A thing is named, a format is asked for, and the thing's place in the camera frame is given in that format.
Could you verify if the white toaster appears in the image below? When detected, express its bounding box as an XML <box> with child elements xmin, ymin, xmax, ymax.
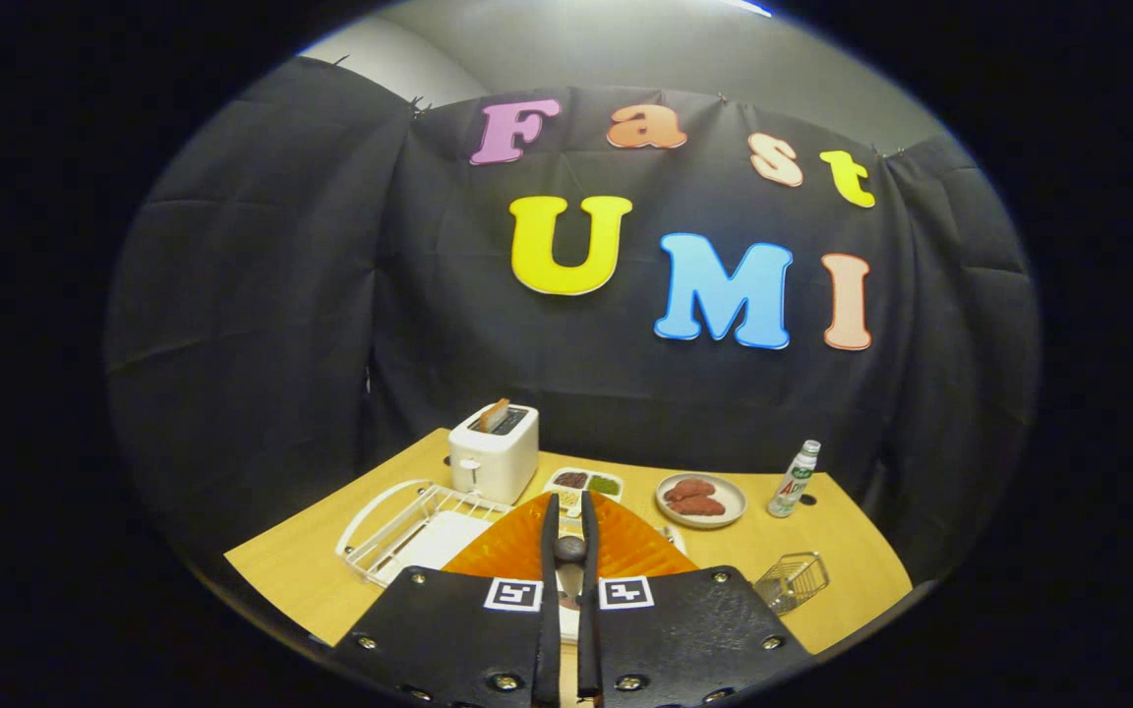
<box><xmin>447</xmin><ymin>401</ymin><xmax>540</xmax><ymax>506</ymax></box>

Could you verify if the white plate with meat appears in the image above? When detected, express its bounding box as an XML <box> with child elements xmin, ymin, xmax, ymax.
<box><xmin>654</xmin><ymin>473</ymin><xmax>747</xmax><ymax>530</ymax></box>

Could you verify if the white two-compartment sauce dish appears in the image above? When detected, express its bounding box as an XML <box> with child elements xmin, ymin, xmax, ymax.
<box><xmin>542</xmin><ymin>467</ymin><xmax>625</xmax><ymax>517</ymax></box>

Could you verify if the white wire dish rack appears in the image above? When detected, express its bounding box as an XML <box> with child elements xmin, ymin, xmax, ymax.
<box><xmin>335</xmin><ymin>480</ymin><xmax>687</xmax><ymax>589</ymax></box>

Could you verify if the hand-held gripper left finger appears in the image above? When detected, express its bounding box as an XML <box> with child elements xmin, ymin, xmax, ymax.
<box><xmin>335</xmin><ymin>492</ymin><xmax>561</xmax><ymax>708</ymax></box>

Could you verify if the white drain tray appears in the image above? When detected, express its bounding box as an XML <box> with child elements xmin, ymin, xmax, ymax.
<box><xmin>385</xmin><ymin>511</ymin><xmax>499</xmax><ymax>581</ymax></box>

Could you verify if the metal wire basket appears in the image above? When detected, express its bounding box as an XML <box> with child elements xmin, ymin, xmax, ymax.
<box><xmin>753</xmin><ymin>552</ymin><xmax>831</xmax><ymax>617</ymax></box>

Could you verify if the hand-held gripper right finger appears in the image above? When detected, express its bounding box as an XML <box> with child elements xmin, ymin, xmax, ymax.
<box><xmin>578</xmin><ymin>491</ymin><xmax>814</xmax><ymax>708</ymax></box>

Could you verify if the white drink bottle green label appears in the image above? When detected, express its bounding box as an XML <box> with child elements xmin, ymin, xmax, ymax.
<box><xmin>766</xmin><ymin>440</ymin><xmax>822</xmax><ymax>519</ymax></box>

